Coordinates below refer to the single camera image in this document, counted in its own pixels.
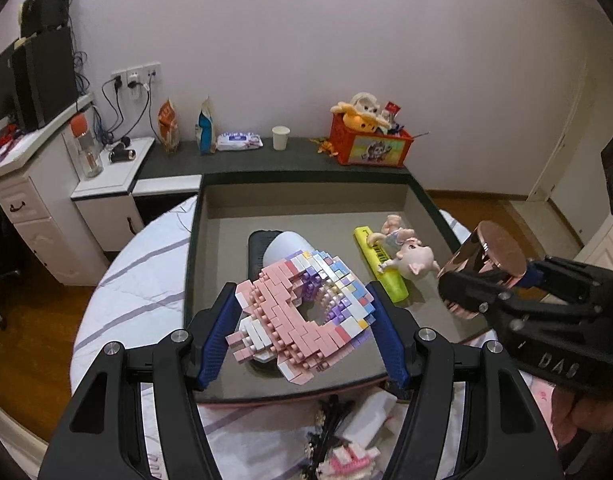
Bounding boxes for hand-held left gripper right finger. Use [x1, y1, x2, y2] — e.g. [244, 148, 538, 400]
[365, 281, 560, 480]

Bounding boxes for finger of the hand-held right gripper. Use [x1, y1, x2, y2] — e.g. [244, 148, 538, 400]
[437, 266, 532, 331]
[521, 255, 607, 311]

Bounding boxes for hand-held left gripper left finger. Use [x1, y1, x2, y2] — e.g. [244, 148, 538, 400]
[36, 282, 242, 480]

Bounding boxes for rose gold metal cup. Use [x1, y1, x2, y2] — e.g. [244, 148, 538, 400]
[437, 220, 530, 320]

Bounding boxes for pink pig figurine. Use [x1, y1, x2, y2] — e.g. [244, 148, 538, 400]
[378, 237, 441, 281]

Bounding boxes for yellow highlighter pen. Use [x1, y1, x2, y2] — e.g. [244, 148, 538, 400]
[354, 226, 410, 304]

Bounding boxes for white power adapter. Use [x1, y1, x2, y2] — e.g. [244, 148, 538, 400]
[337, 390, 402, 448]

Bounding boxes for pink purple brick model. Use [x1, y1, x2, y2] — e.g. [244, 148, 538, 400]
[225, 249, 373, 387]

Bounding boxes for small pink doll figurine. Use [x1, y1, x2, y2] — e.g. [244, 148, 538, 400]
[369, 214, 417, 250]

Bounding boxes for black oblong case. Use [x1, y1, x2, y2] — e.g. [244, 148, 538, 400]
[248, 229, 287, 291]

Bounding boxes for black hair clip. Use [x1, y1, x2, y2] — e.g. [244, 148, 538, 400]
[301, 395, 357, 480]

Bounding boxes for white cylindrical fan device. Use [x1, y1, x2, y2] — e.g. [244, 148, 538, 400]
[264, 231, 320, 266]

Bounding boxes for white pink brick model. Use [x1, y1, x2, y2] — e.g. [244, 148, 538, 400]
[319, 442, 382, 480]

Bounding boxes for pink box with dark rim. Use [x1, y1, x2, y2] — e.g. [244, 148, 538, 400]
[184, 172, 475, 406]

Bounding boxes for person's right hand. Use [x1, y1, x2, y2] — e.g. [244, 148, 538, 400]
[554, 387, 613, 436]

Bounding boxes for pink printed cloth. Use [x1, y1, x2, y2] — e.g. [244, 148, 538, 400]
[529, 377, 562, 441]

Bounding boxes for white door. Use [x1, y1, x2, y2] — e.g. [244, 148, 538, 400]
[527, 57, 613, 261]

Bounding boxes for red toy crate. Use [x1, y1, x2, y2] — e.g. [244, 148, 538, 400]
[329, 110, 415, 167]

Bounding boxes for white side cabinet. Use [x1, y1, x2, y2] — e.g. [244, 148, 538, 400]
[70, 136, 157, 253]

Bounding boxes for small orange toy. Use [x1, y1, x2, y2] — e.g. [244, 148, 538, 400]
[311, 136, 340, 157]

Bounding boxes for yellow plush toy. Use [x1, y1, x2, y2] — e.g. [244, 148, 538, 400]
[331, 102, 387, 133]

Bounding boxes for wet wipes pack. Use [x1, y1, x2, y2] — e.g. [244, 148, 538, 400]
[215, 131, 264, 152]

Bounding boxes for blue white snack bag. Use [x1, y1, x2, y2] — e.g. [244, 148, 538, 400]
[195, 96, 218, 155]

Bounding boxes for small black cylindrical device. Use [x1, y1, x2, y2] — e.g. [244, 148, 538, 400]
[109, 142, 138, 163]

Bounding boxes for orange snack bag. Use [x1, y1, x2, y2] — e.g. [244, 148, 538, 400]
[158, 99, 182, 157]

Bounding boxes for clear bottle with orange cap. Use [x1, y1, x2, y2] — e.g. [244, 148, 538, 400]
[69, 114, 104, 180]

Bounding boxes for white desk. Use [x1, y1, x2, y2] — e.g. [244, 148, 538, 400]
[0, 92, 110, 288]

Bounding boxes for red item on desk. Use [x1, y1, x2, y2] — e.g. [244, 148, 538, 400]
[0, 122, 24, 161]

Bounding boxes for black computer tower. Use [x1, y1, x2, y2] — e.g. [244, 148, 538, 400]
[11, 27, 82, 131]

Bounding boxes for black speaker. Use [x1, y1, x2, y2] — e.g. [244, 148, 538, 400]
[19, 0, 72, 38]

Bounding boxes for black cables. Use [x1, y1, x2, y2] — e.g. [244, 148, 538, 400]
[74, 50, 154, 148]

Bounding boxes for white wall socket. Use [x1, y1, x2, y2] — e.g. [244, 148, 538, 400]
[110, 61, 162, 92]

